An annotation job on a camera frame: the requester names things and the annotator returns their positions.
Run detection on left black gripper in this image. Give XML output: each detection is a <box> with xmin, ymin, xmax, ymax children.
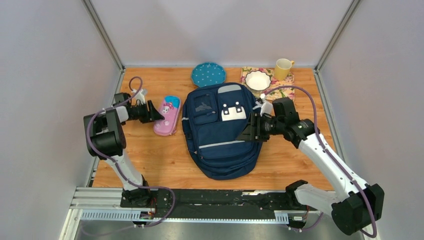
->
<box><xmin>130</xmin><ymin>101</ymin><xmax>165</xmax><ymax>125</ymax></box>

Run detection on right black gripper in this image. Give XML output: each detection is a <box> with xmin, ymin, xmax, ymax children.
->
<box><xmin>236</xmin><ymin>111</ymin><xmax>285</xmax><ymax>143</ymax></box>

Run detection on pink cartoon pencil case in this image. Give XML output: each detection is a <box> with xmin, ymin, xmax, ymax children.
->
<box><xmin>153</xmin><ymin>95</ymin><xmax>182</xmax><ymax>136</ymax></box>

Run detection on navy blue student backpack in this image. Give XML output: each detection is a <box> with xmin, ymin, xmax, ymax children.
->
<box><xmin>182</xmin><ymin>82</ymin><xmax>262</xmax><ymax>181</ymax></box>

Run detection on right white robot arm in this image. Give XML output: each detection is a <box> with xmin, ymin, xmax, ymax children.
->
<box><xmin>237</xmin><ymin>97</ymin><xmax>385</xmax><ymax>238</ymax></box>

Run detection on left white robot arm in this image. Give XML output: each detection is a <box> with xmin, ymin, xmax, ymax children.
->
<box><xmin>83</xmin><ymin>93</ymin><xmax>164</xmax><ymax>208</ymax></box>

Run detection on white scalloped bowl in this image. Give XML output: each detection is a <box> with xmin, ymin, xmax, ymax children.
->
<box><xmin>244</xmin><ymin>70</ymin><xmax>271</xmax><ymax>92</ymax></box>

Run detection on floral rectangular tray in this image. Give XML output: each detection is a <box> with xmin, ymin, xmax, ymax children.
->
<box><xmin>239</xmin><ymin>66</ymin><xmax>295</xmax><ymax>101</ymax></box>

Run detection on blue polka dot plate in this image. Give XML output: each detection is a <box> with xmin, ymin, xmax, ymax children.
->
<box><xmin>190</xmin><ymin>62</ymin><xmax>227</xmax><ymax>88</ymax></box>

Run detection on yellow ceramic mug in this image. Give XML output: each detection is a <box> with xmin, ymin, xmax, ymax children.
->
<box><xmin>274</xmin><ymin>58</ymin><xmax>295</xmax><ymax>81</ymax></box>

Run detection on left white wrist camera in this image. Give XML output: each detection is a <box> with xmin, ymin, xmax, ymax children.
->
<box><xmin>131</xmin><ymin>88</ymin><xmax>148</xmax><ymax>106</ymax></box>

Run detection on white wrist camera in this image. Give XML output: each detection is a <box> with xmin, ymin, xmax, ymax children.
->
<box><xmin>256</xmin><ymin>93</ymin><xmax>273</xmax><ymax>117</ymax></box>
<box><xmin>131</xmin><ymin>88</ymin><xmax>148</xmax><ymax>106</ymax></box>

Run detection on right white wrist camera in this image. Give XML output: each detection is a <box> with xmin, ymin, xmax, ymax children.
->
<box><xmin>256</xmin><ymin>93</ymin><xmax>273</xmax><ymax>117</ymax></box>

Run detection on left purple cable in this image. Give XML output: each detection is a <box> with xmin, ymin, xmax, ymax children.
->
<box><xmin>85</xmin><ymin>76</ymin><xmax>176</xmax><ymax>238</ymax></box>

